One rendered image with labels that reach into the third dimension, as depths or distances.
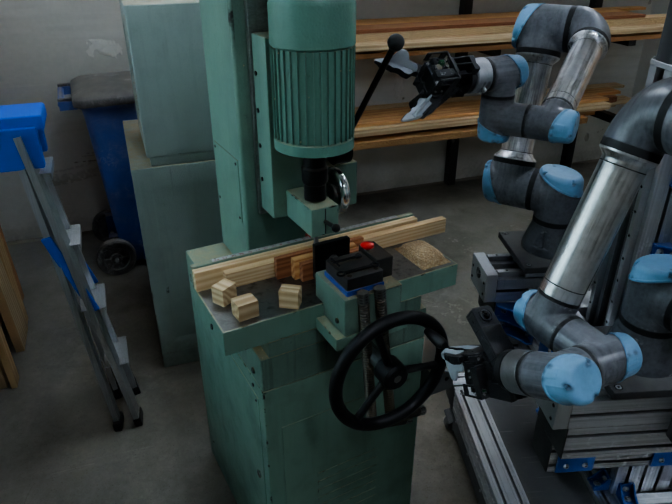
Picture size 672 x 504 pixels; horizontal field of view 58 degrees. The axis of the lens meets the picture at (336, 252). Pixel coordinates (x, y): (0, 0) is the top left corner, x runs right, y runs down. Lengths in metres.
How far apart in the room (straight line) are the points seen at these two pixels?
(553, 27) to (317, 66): 0.73
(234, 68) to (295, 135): 0.25
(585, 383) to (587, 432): 0.48
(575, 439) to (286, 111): 0.93
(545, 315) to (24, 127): 1.46
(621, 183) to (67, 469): 1.95
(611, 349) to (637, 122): 0.35
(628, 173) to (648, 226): 0.47
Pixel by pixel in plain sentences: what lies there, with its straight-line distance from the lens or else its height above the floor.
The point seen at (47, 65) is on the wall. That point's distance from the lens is 3.64.
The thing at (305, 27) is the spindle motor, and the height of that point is 1.46.
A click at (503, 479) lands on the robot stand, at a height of 0.23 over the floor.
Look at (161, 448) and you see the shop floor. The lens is 2.33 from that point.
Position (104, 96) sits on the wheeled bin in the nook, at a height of 0.94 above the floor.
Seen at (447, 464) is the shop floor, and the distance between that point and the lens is 2.23.
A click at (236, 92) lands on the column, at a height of 1.29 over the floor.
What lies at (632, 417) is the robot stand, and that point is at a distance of 1.48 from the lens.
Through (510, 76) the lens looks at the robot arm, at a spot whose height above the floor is 1.33.
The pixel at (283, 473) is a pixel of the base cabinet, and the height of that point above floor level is 0.44.
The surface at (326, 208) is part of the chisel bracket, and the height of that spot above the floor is 1.07.
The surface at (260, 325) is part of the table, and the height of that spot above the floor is 0.89.
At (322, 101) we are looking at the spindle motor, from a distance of 1.25.
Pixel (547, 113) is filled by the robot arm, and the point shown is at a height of 1.26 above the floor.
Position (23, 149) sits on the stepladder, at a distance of 1.93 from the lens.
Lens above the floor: 1.63
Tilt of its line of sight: 28 degrees down
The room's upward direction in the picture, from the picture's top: straight up
